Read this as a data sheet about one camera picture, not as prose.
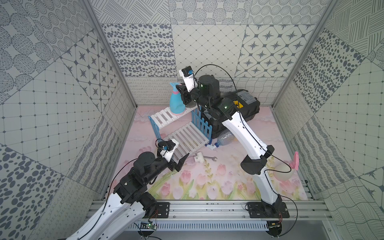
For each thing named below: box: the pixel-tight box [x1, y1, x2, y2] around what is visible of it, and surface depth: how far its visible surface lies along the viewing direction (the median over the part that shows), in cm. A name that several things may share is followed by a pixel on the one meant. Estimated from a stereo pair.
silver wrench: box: [203, 155, 218, 162], surface depth 94 cm
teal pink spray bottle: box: [169, 82, 186, 116], surface depth 76 cm
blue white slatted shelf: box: [148, 105, 213, 162], surface depth 98 cm
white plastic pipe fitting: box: [193, 152, 205, 163], surface depth 91 cm
